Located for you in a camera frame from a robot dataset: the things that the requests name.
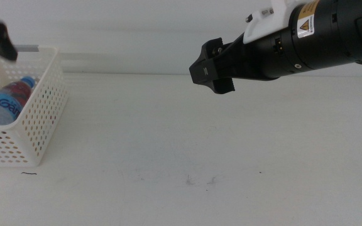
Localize red soda can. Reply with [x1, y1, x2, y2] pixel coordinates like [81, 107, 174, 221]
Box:
[6, 81, 33, 99]

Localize clear water bottle blue cap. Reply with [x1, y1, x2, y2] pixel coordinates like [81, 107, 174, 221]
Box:
[0, 75, 37, 128]

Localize white perforated plastic basket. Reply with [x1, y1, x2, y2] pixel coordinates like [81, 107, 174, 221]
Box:
[0, 46, 69, 168]

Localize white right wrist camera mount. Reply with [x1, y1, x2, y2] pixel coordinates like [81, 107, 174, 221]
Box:
[243, 0, 304, 45]

